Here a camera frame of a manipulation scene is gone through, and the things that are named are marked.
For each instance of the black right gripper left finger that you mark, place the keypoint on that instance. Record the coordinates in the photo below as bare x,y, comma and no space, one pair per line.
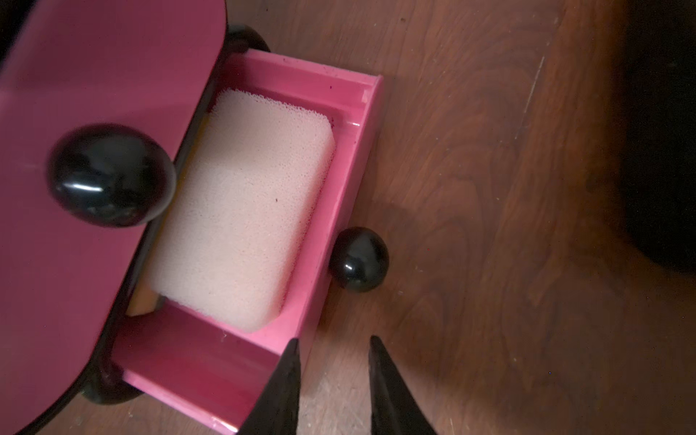
276,410

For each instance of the yellow sponge in drawer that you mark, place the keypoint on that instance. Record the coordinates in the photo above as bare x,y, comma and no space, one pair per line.
144,301

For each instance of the black plastic tool case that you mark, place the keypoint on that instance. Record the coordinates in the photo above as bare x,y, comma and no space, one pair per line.
658,167

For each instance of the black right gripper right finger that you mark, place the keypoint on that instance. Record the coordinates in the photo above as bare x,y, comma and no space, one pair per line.
394,410

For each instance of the white pink foam sponge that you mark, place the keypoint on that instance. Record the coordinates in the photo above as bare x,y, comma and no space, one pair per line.
232,234

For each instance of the pink drawer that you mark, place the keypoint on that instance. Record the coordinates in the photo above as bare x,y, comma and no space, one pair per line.
212,372
96,100

